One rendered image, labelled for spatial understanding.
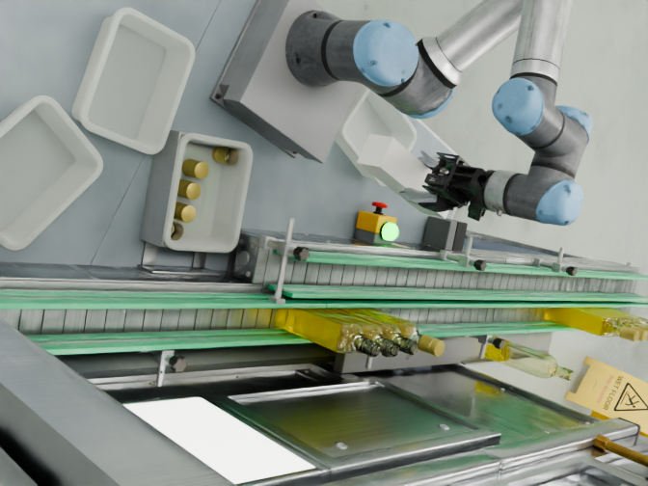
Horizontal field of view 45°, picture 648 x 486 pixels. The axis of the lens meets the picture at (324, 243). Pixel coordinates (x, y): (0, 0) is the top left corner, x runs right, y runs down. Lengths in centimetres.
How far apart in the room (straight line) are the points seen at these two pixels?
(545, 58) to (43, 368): 103
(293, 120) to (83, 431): 135
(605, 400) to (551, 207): 358
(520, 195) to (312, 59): 50
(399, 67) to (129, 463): 126
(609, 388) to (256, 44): 366
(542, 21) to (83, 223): 87
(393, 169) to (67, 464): 122
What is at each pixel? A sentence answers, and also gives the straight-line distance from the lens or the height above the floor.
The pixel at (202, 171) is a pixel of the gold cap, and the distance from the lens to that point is 153.
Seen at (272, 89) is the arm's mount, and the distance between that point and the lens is 157.
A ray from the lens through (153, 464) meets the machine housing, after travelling 28.
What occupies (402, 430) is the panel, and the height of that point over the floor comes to 123.
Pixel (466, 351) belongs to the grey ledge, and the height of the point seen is 88.
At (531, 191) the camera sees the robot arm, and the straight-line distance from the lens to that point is 132.
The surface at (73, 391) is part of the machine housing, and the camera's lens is 34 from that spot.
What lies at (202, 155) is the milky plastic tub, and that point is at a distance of 158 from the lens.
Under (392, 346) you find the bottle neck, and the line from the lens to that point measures 152.
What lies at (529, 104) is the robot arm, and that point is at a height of 142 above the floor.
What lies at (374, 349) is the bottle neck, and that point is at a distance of 150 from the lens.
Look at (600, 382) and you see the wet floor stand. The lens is 487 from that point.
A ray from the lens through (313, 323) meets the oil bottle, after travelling 156.
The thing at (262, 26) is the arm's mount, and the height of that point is 81.
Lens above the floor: 207
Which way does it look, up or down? 45 degrees down
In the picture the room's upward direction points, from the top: 107 degrees clockwise
